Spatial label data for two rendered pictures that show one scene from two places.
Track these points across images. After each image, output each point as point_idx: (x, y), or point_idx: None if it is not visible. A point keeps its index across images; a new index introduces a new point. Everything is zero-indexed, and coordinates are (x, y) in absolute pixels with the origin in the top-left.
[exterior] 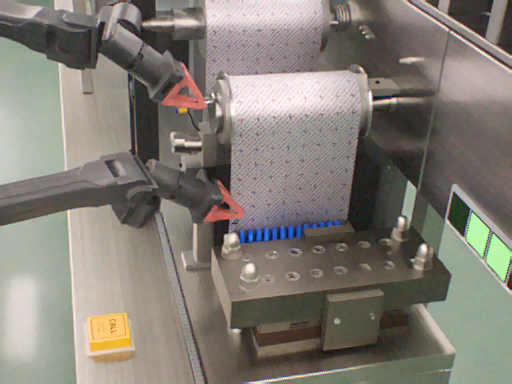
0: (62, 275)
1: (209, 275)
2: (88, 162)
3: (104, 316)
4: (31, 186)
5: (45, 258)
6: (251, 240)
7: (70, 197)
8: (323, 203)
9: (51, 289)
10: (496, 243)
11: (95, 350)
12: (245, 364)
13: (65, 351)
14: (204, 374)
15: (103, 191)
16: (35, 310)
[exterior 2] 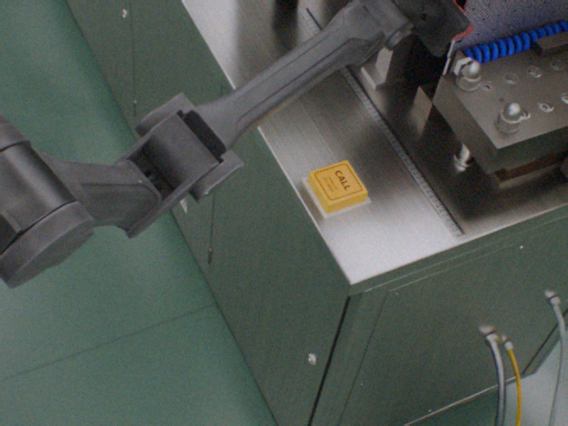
0: (42, 40)
1: (404, 94)
2: (346, 10)
3: (326, 168)
4: (309, 58)
5: (8, 17)
6: (480, 61)
7: (341, 61)
8: (553, 3)
9: (36, 62)
10: None
11: (332, 210)
12: (492, 204)
13: (90, 144)
14: (456, 222)
15: (371, 46)
16: (29, 93)
